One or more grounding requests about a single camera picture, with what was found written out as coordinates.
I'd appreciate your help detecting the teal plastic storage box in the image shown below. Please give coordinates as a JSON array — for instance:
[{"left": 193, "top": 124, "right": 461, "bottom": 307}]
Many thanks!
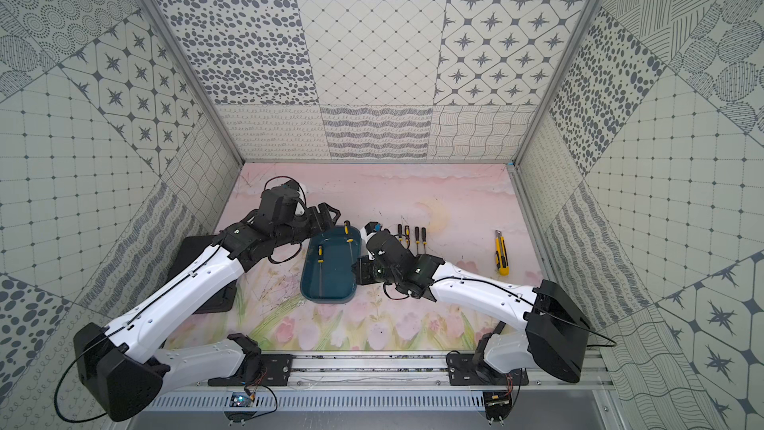
[{"left": 300, "top": 225, "right": 361, "bottom": 305}]

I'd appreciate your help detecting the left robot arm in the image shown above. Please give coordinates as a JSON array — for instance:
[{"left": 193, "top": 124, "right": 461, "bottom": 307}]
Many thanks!
[{"left": 73, "top": 179, "right": 340, "bottom": 422}]

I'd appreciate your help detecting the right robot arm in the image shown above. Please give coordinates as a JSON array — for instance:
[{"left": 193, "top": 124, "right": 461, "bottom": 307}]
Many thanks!
[{"left": 353, "top": 222, "right": 593, "bottom": 383}]

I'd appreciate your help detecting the black tool case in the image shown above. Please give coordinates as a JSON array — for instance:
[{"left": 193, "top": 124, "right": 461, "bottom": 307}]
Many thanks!
[{"left": 166, "top": 235, "right": 240, "bottom": 316}]

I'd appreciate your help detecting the yellow utility knife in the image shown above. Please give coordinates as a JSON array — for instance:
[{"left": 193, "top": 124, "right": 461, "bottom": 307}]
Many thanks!
[{"left": 495, "top": 230, "right": 509, "bottom": 276}]

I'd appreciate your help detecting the right controller board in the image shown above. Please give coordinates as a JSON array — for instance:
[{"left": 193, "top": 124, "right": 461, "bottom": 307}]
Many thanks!
[{"left": 483, "top": 391, "right": 513, "bottom": 425}]

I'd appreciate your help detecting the green circuit board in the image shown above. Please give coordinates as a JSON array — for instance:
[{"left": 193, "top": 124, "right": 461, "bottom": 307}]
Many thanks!
[{"left": 229, "top": 392, "right": 253, "bottom": 408}]

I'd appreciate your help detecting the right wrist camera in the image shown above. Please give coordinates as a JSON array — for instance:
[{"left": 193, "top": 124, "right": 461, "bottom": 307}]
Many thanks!
[{"left": 364, "top": 221, "right": 382, "bottom": 234}]

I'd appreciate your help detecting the aluminium rail frame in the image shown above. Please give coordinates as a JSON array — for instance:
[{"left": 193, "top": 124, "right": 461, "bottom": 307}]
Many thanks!
[{"left": 121, "top": 348, "right": 616, "bottom": 392}]

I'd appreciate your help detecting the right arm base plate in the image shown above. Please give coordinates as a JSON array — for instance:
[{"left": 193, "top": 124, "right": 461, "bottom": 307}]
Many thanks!
[{"left": 446, "top": 350, "right": 529, "bottom": 386}]

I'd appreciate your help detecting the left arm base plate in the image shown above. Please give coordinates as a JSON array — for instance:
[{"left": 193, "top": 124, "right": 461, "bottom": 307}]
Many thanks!
[{"left": 207, "top": 354, "right": 294, "bottom": 387}]

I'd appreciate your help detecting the white slotted cable duct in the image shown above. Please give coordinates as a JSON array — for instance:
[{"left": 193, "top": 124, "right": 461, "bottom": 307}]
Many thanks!
[{"left": 147, "top": 390, "right": 483, "bottom": 412}]

